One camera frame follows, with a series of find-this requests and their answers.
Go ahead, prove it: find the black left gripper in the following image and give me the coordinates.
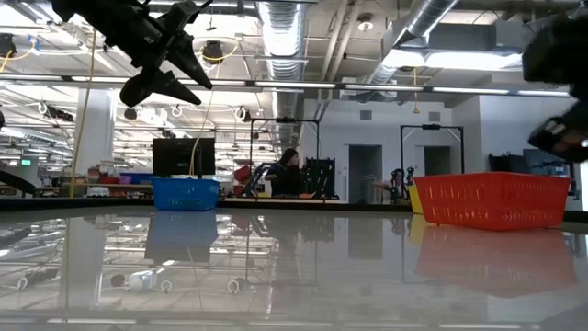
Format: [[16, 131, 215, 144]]
[[104, 0, 214, 108]]

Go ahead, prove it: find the red plastic basket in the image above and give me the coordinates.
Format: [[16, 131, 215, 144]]
[[413, 171, 572, 232]]

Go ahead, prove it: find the blue plastic basket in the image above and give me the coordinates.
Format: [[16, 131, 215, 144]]
[[151, 177, 221, 212]]

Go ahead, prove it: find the yellow plastic basket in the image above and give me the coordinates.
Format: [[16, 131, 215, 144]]
[[407, 183, 424, 215]]

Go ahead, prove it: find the dark computer monitor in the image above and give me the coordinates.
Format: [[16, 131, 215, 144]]
[[487, 154, 525, 174]]

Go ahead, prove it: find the black monitor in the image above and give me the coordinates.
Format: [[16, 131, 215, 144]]
[[152, 137, 217, 179]]

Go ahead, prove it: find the white square column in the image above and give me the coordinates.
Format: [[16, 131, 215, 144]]
[[74, 89, 116, 185]]

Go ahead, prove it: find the red plastic object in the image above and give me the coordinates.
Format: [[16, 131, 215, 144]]
[[232, 165, 252, 185]]

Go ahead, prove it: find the wooden shelf board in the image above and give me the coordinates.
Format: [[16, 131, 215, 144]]
[[68, 182, 153, 188]]

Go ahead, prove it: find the grey door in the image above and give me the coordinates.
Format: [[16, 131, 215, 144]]
[[424, 145, 454, 176], [348, 143, 384, 205]]

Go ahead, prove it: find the person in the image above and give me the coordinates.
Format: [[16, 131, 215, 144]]
[[265, 147, 305, 198]]

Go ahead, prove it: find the black ceiling box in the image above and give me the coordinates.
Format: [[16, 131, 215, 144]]
[[0, 32, 17, 59]]

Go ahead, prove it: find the long white light bar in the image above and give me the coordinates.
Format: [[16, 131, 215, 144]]
[[0, 73, 571, 97]]

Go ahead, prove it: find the black slotted rack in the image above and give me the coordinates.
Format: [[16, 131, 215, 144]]
[[306, 156, 337, 200]]

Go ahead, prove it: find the wooden background desk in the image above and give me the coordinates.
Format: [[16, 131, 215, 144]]
[[223, 197, 349, 205]]

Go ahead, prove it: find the black ceiling camera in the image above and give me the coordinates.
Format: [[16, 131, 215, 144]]
[[201, 39, 225, 64]]

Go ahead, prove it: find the ribbed silver ventilation duct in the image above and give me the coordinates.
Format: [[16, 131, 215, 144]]
[[255, 0, 308, 144]]

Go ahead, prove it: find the black metal frame stand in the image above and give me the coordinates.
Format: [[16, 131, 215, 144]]
[[248, 117, 322, 200], [400, 123, 466, 185]]

